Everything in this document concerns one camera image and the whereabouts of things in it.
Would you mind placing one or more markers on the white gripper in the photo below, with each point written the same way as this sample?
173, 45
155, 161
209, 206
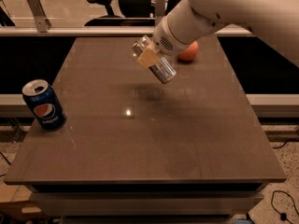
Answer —
163, 39

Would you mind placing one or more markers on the silver redbull can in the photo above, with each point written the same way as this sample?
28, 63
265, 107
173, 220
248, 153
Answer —
163, 70

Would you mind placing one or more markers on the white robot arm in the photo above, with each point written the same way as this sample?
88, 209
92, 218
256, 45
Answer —
275, 22

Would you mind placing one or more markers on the blue pepsi can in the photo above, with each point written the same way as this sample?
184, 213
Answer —
43, 102

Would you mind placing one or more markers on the red apple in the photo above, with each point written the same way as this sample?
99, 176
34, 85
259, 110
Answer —
189, 53

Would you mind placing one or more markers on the black office chair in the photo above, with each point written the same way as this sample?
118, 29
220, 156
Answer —
133, 12

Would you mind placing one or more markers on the middle metal railing bracket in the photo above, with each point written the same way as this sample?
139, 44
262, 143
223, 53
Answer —
159, 10

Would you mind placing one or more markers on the metal railing bracket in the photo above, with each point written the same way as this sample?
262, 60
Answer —
41, 20
159, 10

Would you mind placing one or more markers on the left metal railing bracket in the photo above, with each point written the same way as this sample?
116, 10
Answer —
41, 20

